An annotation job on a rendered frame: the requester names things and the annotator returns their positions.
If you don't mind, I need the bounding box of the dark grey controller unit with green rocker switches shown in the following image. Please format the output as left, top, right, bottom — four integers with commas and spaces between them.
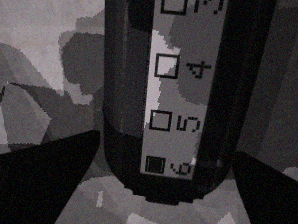
103, 0, 277, 206

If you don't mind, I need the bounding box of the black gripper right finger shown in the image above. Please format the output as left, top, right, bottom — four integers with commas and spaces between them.
232, 151, 298, 224

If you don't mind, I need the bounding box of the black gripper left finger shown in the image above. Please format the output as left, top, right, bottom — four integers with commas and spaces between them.
0, 130, 100, 224

